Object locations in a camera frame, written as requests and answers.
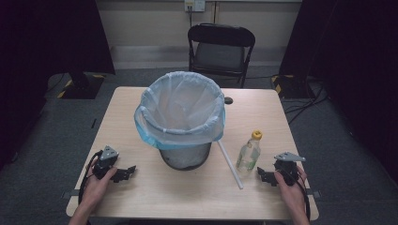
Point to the grey table edge bracket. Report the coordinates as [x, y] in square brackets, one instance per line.
[69, 194]
[314, 194]

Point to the person's right hand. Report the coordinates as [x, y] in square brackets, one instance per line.
[292, 190]

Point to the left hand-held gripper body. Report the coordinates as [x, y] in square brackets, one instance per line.
[105, 160]

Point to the white wall socket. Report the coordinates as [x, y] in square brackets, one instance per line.
[194, 5]

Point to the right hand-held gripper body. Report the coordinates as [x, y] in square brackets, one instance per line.
[287, 168]

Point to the translucent blue bin bag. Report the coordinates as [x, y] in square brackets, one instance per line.
[180, 106]

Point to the black mesh trash bin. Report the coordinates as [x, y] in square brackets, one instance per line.
[185, 157]

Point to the black folding chair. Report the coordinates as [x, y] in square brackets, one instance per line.
[220, 51]

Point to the white plastic tube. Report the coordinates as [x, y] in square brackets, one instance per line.
[231, 165]

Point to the clear bottle with yellow cap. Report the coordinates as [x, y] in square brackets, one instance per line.
[249, 154]

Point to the dark curtain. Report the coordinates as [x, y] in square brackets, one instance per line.
[47, 47]
[350, 62]

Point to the black stand base striped edge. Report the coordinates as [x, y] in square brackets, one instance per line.
[291, 87]
[82, 86]

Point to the person's left hand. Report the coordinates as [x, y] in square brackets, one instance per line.
[97, 186]

